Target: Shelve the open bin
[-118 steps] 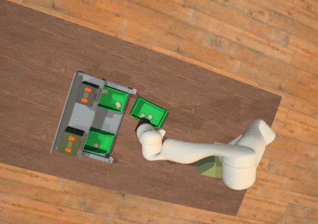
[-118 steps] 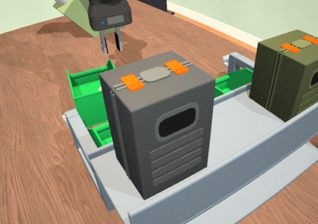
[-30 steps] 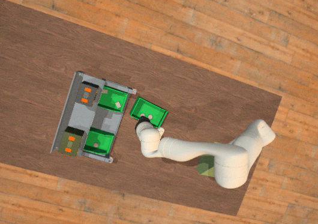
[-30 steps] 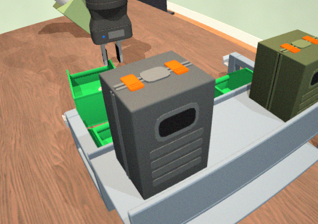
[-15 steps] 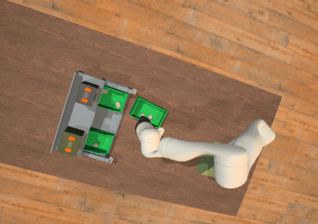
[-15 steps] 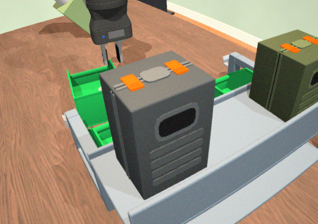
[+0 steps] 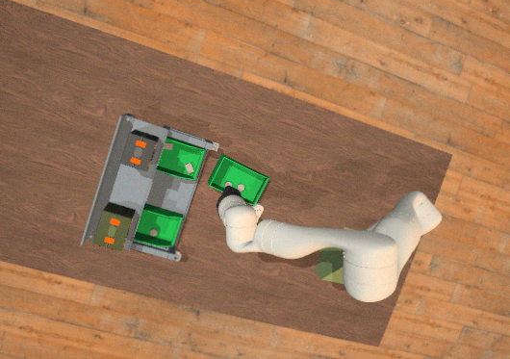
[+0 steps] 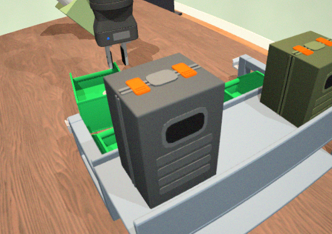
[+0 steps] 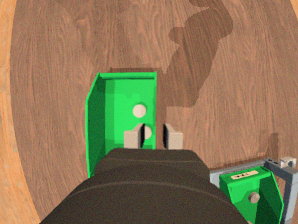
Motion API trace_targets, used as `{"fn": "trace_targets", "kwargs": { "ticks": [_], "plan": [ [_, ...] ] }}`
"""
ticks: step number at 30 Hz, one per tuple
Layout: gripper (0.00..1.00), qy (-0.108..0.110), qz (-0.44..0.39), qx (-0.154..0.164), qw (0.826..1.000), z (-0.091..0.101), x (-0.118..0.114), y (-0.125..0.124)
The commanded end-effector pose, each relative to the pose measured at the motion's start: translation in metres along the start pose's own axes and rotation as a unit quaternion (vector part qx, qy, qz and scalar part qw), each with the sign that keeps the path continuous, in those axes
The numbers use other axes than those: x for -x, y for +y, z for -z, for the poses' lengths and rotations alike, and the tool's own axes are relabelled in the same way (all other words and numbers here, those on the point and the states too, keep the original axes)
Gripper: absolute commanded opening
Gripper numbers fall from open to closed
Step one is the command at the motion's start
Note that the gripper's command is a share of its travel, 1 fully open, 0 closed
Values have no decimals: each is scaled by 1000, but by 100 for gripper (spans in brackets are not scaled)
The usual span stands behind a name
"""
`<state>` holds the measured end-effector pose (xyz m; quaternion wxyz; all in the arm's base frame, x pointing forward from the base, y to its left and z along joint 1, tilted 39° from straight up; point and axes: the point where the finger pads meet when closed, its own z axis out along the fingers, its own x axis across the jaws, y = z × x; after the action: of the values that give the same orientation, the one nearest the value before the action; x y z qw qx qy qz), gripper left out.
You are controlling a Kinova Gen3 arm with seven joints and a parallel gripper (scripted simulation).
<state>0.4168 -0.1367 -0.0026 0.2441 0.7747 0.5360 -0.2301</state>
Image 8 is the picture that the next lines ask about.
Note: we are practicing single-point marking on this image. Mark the dark grey case with orange latches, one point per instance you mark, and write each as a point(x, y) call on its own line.
point(167, 118)

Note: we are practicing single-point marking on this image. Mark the olive green tool case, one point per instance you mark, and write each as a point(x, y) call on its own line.
point(298, 77)

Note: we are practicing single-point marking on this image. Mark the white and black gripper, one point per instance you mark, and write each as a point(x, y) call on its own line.
point(114, 23)

